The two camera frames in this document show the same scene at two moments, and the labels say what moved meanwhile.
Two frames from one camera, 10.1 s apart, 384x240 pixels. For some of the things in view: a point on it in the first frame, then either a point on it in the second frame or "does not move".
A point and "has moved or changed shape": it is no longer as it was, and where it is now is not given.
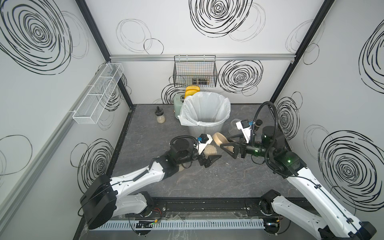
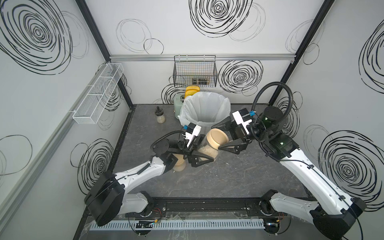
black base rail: x=207 y=208 does not move
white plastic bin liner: x=204 y=108 does not move
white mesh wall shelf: x=90 y=109 does not move
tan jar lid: x=219 y=138 has moved or changed shape
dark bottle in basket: x=200 y=81 does not move
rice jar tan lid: x=210 y=150 -> x=216 y=137
